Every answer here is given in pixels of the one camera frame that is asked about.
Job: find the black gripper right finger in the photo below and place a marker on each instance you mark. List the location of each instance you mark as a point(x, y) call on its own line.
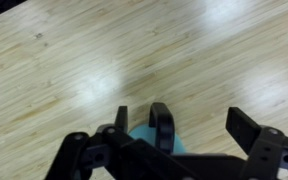
point(267, 151)

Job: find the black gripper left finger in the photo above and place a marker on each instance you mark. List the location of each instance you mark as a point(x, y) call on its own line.
point(99, 155)

